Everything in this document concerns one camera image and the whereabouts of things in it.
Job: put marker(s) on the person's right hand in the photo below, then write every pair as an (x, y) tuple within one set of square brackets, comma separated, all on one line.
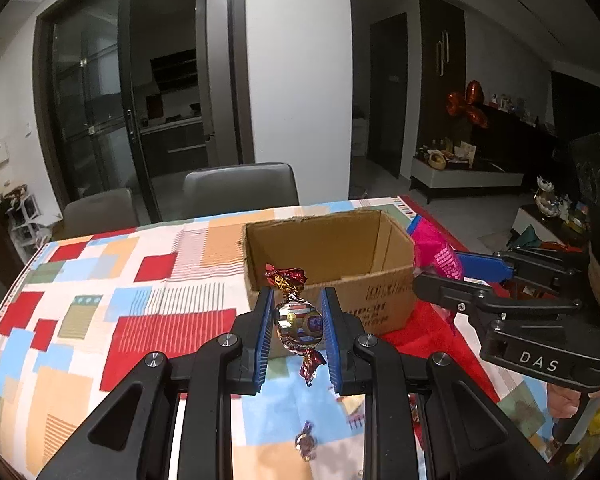
[(562, 402)]

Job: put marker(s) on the silver refrigerator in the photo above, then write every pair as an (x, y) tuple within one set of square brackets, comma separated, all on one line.
[(217, 80)]

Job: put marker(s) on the coffee table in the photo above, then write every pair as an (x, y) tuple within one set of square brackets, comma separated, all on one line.
[(535, 227)]

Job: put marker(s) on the orange foil balloon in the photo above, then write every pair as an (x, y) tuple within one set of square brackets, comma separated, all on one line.
[(467, 102)]

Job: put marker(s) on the patterned vase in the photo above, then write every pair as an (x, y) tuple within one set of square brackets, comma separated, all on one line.
[(546, 200)]

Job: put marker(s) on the colourful patchwork tablecloth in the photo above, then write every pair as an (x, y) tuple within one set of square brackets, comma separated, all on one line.
[(130, 320)]

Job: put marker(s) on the pink snack packet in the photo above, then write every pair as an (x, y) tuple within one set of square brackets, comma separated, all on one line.
[(432, 250)]

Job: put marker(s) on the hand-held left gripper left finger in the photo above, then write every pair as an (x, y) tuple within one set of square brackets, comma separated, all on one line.
[(264, 340)]

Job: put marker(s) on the small purple wrapped candy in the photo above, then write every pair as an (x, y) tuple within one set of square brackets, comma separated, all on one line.
[(305, 442)]

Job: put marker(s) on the low white console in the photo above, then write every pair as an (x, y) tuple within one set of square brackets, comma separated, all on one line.
[(465, 177)]

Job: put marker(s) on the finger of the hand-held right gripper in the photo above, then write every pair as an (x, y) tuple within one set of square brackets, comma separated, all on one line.
[(485, 265), (450, 290)]

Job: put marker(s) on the dark door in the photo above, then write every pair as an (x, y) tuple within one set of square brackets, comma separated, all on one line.
[(389, 95)]

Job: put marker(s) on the tall dark cabinet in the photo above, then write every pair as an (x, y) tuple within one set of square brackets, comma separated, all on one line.
[(442, 60)]

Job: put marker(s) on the white cluttered shelf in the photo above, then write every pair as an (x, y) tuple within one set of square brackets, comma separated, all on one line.
[(27, 220)]

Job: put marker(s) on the foil round candy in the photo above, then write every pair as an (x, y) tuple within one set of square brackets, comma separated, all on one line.
[(297, 322)]

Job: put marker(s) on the sliding glass door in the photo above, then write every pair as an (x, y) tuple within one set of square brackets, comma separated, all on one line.
[(90, 100)]

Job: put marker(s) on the cardboard box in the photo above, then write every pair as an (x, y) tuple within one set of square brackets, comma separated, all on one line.
[(380, 305)]

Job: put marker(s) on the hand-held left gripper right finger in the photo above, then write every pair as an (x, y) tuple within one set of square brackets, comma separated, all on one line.
[(332, 342)]

